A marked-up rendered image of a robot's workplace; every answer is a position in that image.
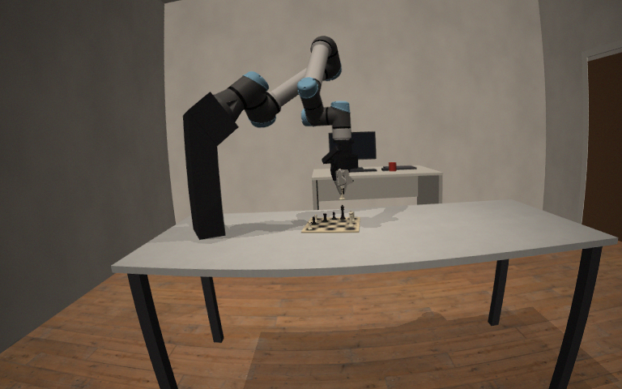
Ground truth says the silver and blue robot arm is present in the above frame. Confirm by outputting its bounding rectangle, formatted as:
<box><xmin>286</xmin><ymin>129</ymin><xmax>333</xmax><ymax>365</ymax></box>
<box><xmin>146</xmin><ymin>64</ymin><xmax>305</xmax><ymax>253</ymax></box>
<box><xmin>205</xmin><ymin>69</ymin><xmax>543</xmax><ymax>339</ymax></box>
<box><xmin>213</xmin><ymin>36</ymin><xmax>351</xmax><ymax>140</ymax></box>

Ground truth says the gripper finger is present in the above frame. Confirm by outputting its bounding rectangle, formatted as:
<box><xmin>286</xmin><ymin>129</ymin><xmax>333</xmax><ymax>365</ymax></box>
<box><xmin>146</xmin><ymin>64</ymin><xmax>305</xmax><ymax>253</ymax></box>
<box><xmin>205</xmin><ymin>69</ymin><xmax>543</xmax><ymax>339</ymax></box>
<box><xmin>330</xmin><ymin>163</ymin><xmax>346</xmax><ymax>195</ymax></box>
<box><xmin>342</xmin><ymin>169</ymin><xmax>353</xmax><ymax>194</ymax></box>

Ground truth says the chessboard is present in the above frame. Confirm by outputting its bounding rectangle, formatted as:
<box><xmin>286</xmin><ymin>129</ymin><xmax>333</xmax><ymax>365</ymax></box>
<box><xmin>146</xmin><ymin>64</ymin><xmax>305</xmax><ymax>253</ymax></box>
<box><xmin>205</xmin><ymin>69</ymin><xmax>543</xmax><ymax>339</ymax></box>
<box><xmin>301</xmin><ymin>217</ymin><xmax>360</xmax><ymax>233</ymax></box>

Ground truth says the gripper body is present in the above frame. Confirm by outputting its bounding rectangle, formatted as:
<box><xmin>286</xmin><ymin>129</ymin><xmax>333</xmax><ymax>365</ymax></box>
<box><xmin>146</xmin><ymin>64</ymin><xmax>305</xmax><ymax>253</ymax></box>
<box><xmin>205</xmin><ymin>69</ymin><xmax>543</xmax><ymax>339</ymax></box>
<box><xmin>331</xmin><ymin>139</ymin><xmax>358</xmax><ymax>170</ymax></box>

